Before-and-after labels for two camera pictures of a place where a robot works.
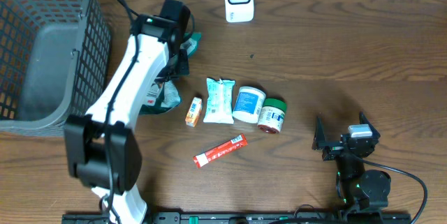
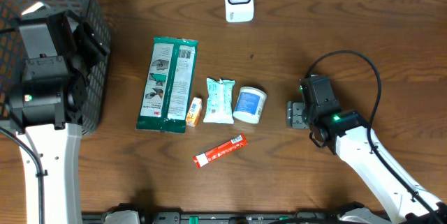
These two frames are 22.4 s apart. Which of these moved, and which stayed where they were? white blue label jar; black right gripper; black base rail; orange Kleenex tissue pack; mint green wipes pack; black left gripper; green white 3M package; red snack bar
Moved: black right gripper; green white 3M package; black left gripper
Stayed: orange Kleenex tissue pack; black base rail; mint green wipes pack; red snack bar; white blue label jar
